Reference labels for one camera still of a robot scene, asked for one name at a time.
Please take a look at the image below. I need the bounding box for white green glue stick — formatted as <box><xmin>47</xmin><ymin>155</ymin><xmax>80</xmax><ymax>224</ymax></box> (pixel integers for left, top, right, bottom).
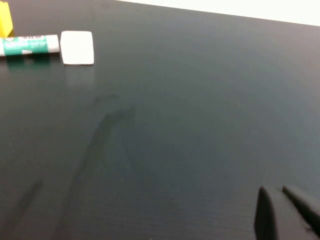
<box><xmin>0</xmin><ymin>34</ymin><xmax>61</xmax><ymax>58</ymax></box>

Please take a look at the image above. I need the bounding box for white cube block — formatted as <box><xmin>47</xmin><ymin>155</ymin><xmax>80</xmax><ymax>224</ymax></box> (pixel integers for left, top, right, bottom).
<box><xmin>59</xmin><ymin>30</ymin><xmax>95</xmax><ymax>66</ymax></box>

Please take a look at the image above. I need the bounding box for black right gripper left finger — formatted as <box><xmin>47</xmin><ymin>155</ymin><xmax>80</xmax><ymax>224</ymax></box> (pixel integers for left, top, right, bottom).
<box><xmin>253</xmin><ymin>186</ymin><xmax>279</xmax><ymax>240</ymax></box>

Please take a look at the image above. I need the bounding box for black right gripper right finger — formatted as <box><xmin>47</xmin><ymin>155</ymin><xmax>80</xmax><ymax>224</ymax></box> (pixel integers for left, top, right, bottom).
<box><xmin>281</xmin><ymin>185</ymin><xmax>320</xmax><ymax>239</ymax></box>

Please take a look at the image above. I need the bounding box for yellow cube block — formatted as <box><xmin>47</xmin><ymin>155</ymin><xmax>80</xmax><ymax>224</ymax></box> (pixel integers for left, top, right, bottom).
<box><xmin>0</xmin><ymin>1</ymin><xmax>14</xmax><ymax>38</ymax></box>

